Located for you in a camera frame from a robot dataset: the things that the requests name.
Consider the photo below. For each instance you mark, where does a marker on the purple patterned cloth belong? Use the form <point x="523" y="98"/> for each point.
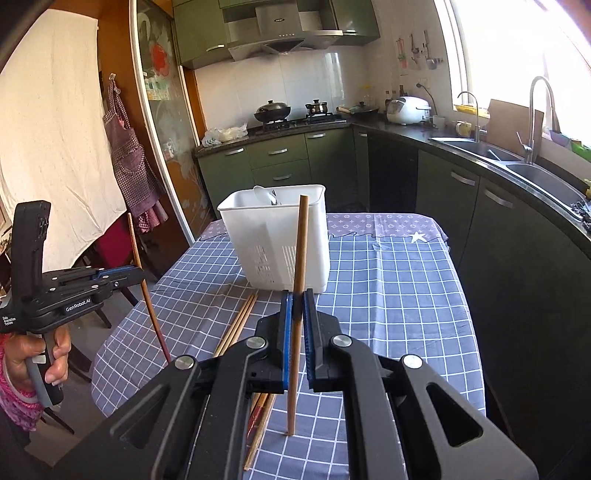
<point x="369" y="224"/>

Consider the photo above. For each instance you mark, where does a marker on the steel double sink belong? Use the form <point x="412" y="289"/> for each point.
<point x="517" y="161"/>

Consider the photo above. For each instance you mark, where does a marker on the red checked apron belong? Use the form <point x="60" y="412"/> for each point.
<point x="131" y="161"/>

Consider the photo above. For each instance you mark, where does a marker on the metal fork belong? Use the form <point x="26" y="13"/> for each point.
<point x="274" y="196"/>

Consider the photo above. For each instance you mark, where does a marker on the white cup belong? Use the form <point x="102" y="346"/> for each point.
<point x="438" y="122"/>

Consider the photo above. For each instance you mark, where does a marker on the blue checked tablecloth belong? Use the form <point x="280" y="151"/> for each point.
<point x="392" y="295"/>

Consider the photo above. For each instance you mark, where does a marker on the dark base cabinet with doors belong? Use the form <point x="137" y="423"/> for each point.
<point x="508" y="258"/>

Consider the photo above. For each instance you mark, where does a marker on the green wall cabinet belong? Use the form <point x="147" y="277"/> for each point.
<point x="355" y="21"/>
<point x="198" y="32"/>

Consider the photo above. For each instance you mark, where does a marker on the frosted glass sliding door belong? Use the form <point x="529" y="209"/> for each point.
<point x="171" y="129"/>

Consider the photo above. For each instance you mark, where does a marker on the wall rack with hanging tools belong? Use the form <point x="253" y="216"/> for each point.
<point x="418" y="50"/>

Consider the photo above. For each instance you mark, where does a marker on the yellow dish tray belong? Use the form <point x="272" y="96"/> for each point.
<point x="471" y="110"/>

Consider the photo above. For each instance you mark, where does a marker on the patterned mug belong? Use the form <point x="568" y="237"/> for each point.
<point x="464" y="128"/>

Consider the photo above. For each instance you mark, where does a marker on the person's left forearm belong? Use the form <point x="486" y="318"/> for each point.
<point x="18" y="406"/>

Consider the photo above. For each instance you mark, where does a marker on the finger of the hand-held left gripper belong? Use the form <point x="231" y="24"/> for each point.
<point x="131" y="280"/>
<point x="115" y="272"/>

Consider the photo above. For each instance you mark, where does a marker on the pan with glass lid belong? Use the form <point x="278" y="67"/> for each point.
<point x="362" y="110"/>

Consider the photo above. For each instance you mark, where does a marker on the green plastic container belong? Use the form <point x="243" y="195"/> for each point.
<point x="577" y="147"/>

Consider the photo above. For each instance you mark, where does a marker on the tall steel faucet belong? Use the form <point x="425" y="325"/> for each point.
<point x="535" y="115"/>

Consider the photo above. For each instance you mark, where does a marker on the kitchen window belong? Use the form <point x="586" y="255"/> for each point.
<point x="517" y="46"/>

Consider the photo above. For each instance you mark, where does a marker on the dark red chair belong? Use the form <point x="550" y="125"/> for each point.
<point x="120" y="249"/>

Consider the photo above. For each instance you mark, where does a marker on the green base cabinet with drawers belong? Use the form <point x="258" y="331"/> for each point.
<point x="277" y="166"/>

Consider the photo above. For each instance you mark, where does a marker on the steel range hood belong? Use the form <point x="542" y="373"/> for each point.
<point x="277" y="27"/>

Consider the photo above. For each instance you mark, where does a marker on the black wok with lid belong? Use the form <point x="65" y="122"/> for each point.
<point x="272" y="110"/>

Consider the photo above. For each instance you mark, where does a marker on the white rice cooker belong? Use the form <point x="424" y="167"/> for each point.
<point x="408" y="110"/>

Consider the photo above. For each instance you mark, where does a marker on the white spoon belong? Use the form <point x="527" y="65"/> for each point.
<point x="262" y="194"/>

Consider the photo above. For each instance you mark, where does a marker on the small steel faucet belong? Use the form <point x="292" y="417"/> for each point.
<point x="475" y="120"/>

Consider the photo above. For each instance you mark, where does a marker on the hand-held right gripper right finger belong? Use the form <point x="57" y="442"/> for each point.
<point x="310" y="341"/>

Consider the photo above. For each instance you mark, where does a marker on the brown cutting board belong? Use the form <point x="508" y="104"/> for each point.
<point x="508" y="124"/>

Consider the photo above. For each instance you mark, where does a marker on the small black pot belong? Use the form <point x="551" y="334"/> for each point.
<point x="316" y="108"/>

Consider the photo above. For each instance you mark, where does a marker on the black gas stove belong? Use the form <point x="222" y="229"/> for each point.
<point x="300" y="122"/>

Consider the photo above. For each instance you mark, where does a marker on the white hanging sheet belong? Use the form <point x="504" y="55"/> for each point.
<point x="51" y="138"/>

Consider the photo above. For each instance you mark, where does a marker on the person's left hand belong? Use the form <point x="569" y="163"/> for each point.
<point x="57" y="355"/>

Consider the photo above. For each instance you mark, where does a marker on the black stone countertop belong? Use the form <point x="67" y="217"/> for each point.
<point x="401" y="131"/>

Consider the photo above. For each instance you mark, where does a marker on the white plastic utensil holder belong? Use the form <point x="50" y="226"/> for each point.
<point x="277" y="240"/>

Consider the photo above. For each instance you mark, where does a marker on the white plastic bag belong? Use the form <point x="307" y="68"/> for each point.
<point x="224" y="134"/>

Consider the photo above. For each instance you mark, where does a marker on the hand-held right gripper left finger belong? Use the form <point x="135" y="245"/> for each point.
<point x="287" y="350"/>

